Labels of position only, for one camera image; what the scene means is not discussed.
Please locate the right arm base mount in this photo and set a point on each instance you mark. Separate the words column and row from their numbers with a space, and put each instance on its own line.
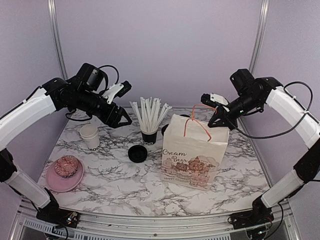
column 250, row 220

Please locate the front aluminium rail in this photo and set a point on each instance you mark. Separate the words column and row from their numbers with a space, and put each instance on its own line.
column 99, row 226

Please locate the white paper coffee cup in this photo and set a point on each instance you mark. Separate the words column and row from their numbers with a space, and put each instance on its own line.
column 185, row 115

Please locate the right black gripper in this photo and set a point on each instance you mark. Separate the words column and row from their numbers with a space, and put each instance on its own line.
column 226, row 120

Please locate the kraft paper bag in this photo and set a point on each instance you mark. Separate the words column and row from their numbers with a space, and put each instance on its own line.
column 192, row 152

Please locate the aluminium frame post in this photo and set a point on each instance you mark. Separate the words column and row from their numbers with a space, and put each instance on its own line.
column 56, row 37
column 260, row 33

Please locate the left aluminium frame post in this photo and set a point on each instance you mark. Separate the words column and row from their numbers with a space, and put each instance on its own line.
column 56, row 37

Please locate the red patterned bowl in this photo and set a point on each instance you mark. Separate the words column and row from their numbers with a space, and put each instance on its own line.
column 66, row 166

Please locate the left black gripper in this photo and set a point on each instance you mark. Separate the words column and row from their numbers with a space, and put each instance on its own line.
column 113, row 122

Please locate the stack of white paper cups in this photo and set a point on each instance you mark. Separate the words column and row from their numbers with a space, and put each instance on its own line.
column 90, row 134

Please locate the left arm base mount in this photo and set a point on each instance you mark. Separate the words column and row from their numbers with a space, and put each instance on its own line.
column 60, row 218

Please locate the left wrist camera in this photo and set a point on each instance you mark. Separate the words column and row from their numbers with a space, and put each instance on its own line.
column 116, row 90

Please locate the right aluminium frame post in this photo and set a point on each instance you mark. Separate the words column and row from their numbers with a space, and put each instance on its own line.
column 260, row 33

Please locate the bundle of white wrapped straws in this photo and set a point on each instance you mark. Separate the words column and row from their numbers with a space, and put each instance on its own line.
column 150, row 113

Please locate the stack of black lids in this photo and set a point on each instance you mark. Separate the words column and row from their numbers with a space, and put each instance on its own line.
column 137, row 153

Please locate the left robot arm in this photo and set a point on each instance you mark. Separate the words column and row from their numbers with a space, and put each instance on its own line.
column 76, row 93

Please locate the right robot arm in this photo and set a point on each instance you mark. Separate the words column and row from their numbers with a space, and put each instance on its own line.
column 253, row 95

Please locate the pink plate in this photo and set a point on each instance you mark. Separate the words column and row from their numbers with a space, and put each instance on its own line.
column 61, row 184

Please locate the black cup holding straws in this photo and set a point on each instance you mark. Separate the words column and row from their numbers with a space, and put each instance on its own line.
column 149, row 138

